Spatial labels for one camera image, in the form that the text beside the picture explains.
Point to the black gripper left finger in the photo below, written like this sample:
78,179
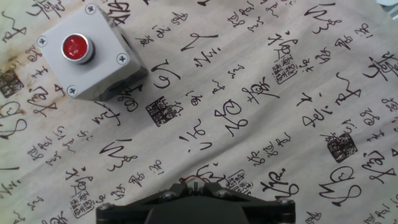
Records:
133,205

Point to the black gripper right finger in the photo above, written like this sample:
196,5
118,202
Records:
264,208

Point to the brown thin-frame glasses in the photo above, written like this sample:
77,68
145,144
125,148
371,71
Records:
196,179

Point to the beige calligraphy print tablecloth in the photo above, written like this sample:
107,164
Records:
248,109

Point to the grey box flat red button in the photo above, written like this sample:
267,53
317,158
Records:
99,71

